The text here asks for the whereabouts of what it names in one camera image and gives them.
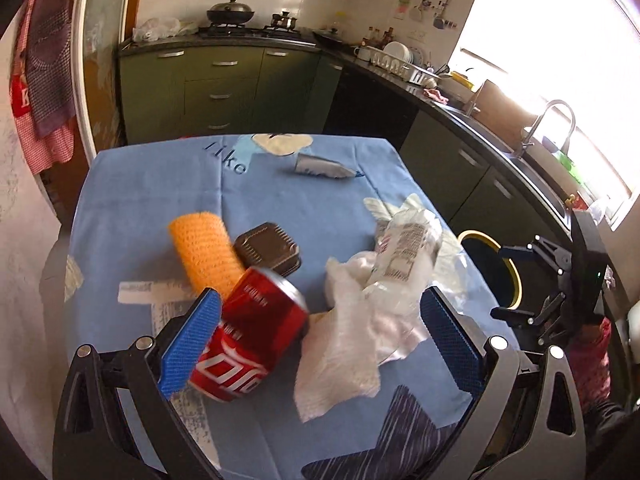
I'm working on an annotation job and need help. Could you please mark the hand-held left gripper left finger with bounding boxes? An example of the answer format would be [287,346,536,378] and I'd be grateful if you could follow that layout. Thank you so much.
[52,287,223,480]

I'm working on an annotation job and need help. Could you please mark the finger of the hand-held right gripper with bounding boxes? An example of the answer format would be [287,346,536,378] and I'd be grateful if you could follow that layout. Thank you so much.
[497,234,574,277]
[490,291,574,347]

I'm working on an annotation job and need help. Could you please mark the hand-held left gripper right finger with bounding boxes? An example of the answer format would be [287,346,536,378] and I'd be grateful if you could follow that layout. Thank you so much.
[420,286,586,480]

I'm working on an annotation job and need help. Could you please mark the yellow rimmed bin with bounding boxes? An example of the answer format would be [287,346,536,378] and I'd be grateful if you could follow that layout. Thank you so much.
[457,230,523,311]

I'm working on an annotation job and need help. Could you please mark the clear plastic wrapper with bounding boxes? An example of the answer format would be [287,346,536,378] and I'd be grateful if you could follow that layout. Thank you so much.
[360,255,468,366]

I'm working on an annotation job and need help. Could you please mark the red soda can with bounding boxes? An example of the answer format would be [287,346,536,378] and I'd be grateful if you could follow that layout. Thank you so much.
[187,266,311,403]

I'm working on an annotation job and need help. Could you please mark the white labelled plastic bottle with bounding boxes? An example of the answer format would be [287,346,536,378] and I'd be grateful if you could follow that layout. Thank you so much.
[372,207,446,286]

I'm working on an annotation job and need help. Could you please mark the white paper towel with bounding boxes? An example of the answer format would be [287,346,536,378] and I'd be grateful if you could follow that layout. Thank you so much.
[294,254,401,423]

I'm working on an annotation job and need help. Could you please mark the white paper slip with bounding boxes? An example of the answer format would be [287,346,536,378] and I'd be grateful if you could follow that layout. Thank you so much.
[117,280,193,333]

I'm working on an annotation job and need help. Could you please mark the orange mesh roll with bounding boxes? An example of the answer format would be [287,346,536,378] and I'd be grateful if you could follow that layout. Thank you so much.
[167,212,246,301]

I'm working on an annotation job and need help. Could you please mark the green plastic container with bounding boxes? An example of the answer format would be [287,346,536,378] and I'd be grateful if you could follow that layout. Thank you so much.
[557,150,586,186]

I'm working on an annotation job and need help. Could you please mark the dark square tin box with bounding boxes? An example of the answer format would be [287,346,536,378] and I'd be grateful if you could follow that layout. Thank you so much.
[234,221,303,277]

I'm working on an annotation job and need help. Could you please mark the tall steel faucet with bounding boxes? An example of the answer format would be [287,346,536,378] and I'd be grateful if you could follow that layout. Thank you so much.
[512,100,577,161]

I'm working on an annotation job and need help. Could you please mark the wooden cutting board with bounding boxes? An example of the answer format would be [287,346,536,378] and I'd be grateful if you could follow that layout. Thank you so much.
[472,80,526,131]

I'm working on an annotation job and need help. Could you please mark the blue printed tablecloth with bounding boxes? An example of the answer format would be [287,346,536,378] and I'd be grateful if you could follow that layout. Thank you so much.
[65,132,521,480]

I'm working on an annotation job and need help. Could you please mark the black countertop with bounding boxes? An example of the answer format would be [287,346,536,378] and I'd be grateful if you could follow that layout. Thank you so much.
[117,32,608,241]

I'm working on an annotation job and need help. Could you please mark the white dish rack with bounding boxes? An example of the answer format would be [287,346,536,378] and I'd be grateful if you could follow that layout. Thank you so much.
[367,42,441,86]

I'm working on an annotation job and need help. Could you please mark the window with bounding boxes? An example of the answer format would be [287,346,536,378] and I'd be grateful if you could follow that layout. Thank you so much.
[447,0,640,231]

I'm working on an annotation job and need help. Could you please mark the white plate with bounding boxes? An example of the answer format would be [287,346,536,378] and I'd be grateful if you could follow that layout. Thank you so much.
[384,41,413,63]

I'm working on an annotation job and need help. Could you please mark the green kitchen cabinets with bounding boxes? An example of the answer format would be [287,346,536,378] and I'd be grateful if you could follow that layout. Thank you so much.
[117,40,601,281]

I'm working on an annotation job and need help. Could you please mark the row of condiment bottles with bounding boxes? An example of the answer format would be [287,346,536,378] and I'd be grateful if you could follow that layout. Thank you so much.
[361,25,398,47]

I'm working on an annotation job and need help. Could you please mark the red checkered apron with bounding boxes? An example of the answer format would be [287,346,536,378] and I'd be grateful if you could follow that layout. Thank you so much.
[9,0,76,176]

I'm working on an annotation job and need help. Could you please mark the black pan with lid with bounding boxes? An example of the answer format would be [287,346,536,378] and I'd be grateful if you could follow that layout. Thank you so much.
[312,29,347,50]

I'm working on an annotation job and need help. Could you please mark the clear plastic bag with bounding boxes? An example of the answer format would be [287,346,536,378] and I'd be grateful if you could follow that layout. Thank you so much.
[131,16,182,42]

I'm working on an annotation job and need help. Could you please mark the gas stove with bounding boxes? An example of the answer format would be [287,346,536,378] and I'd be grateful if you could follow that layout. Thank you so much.
[199,22,303,38]

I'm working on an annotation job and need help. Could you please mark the black wok with lid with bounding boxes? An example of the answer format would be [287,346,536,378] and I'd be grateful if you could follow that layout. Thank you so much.
[206,0,256,26]

